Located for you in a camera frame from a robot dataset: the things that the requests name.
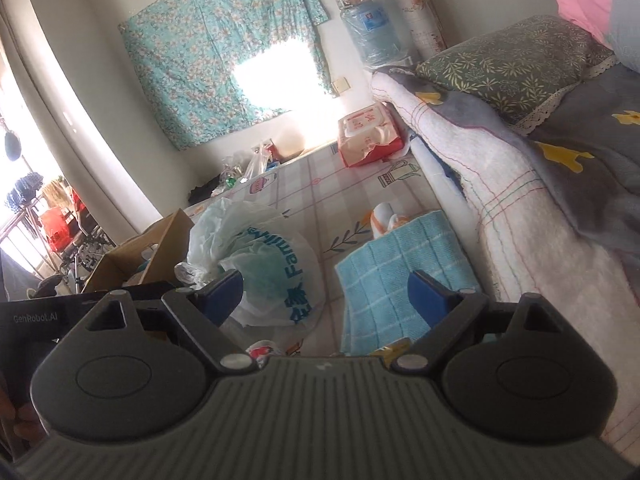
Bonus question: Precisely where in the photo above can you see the hanging blue clothes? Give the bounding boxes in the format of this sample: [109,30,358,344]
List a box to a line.
[4,172,45,211]

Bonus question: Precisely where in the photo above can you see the plaid printed bed sheet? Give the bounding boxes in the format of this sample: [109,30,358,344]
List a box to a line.
[182,142,482,357]

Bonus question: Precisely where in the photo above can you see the yellow orange packet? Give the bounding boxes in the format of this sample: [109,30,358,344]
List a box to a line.
[372,339,412,359]

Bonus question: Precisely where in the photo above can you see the grey wheelchair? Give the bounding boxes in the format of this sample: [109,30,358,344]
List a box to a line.
[35,230,117,293]

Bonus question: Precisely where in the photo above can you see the teal floral curtain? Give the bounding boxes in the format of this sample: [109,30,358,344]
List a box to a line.
[118,0,331,151]

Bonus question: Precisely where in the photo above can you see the person's left hand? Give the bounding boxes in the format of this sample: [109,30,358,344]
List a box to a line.
[0,397,46,461]

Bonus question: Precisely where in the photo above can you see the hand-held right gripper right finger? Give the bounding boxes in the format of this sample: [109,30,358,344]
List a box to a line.
[392,269,563,376]

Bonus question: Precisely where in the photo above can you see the white green plastic bag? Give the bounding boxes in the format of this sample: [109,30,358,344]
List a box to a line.
[175,199,327,330]

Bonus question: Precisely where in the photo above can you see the red white snack packet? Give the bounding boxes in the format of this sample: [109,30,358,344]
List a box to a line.
[245,341,279,362]

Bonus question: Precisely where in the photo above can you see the black cloth pile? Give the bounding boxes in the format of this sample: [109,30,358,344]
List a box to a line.
[187,175,227,207]

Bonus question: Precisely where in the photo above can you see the clear plastic bag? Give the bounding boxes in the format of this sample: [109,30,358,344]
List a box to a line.
[242,146,272,182]

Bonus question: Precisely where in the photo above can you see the blue water jug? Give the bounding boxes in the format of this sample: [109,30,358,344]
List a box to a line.
[340,2,409,70]

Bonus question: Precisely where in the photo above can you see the grey quilt yellow print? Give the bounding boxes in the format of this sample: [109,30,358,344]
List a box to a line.
[385,62,640,273]

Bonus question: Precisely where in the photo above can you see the rolled floral mat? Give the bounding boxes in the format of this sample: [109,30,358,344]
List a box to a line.
[390,0,448,61]

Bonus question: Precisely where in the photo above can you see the green floral pillow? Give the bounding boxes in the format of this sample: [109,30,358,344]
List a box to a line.
[416,15,619,134]

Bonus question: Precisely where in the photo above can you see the brown cardboard box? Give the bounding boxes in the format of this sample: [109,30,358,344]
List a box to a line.
[82,208,197,295]

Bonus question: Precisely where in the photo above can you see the orange red bag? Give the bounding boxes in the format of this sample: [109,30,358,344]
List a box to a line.
[39,207,72,252]

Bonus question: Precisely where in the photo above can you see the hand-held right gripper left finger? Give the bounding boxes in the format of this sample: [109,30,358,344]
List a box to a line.
[85,269,261,375]

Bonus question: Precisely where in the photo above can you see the metal balcony railing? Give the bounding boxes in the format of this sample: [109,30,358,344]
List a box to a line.
[0,199,61,281]

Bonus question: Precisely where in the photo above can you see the red wet wipes pack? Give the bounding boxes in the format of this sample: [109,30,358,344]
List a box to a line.
[337,102,407,169]

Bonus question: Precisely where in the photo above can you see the white towel blanket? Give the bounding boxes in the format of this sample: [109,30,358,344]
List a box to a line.
[372,72,640,461]

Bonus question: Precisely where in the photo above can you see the blue-green checked towel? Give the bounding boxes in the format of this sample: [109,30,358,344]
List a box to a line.
[335,210,482,356]

